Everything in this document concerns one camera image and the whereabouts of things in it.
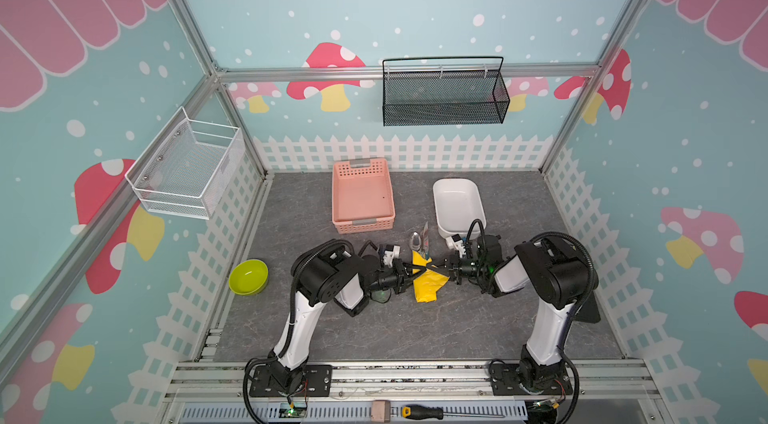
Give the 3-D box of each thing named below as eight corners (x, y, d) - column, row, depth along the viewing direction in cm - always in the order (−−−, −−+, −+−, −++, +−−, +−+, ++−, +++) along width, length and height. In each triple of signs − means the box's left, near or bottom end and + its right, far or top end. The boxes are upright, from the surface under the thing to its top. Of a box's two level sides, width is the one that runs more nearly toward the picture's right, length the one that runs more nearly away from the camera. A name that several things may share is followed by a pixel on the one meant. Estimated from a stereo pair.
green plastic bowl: (231, 298, 90) (223, 291, 86) (242, 266, 97) (235, 258, 93) (268, 298, 90) (262, 291, 86) (276, 266, 97) (271, 258, 93)
